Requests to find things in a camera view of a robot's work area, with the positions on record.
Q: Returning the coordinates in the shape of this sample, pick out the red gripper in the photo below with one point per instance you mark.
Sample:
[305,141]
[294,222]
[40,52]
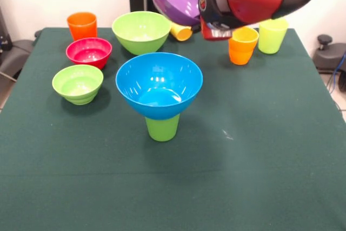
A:
[208,33]

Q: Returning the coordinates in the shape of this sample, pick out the blue bowl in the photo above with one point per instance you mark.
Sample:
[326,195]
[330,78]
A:
[159,90]

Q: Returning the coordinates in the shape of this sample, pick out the green cup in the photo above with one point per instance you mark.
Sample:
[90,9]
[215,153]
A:
[162,131]

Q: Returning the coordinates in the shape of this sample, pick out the orange cup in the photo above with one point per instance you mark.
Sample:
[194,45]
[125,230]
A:
[242,52]

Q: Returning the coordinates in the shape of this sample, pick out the large green bowl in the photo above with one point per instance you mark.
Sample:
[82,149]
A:
[140,44]

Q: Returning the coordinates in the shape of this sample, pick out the lime yellow cup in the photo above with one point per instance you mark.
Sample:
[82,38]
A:
[271,39]

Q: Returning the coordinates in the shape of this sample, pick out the pink bowl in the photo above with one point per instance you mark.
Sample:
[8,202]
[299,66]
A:
[89,55]

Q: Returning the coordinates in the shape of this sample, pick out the red-orange cup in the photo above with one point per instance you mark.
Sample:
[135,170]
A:
[82,28]

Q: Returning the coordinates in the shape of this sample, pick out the small green bowl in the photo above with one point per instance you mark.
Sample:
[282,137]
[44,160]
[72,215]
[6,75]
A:
[78,90]

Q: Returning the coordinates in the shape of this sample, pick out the black caster base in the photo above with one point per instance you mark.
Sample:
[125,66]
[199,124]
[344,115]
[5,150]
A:
[331,55]

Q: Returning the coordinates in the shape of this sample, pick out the dark green table cloth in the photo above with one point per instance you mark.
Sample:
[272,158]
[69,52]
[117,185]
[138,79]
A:
[173,174]

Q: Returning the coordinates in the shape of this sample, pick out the grey caster base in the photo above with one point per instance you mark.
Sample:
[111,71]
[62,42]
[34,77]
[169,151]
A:
[13,58]

